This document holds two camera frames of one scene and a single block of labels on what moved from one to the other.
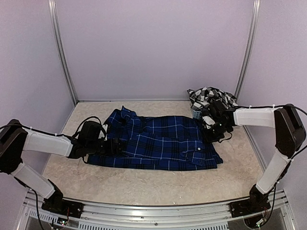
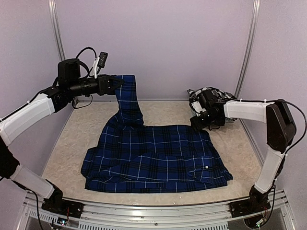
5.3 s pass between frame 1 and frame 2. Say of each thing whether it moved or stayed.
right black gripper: moved
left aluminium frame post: stayed
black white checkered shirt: stayed
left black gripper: moved
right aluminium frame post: stayed
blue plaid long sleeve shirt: moved
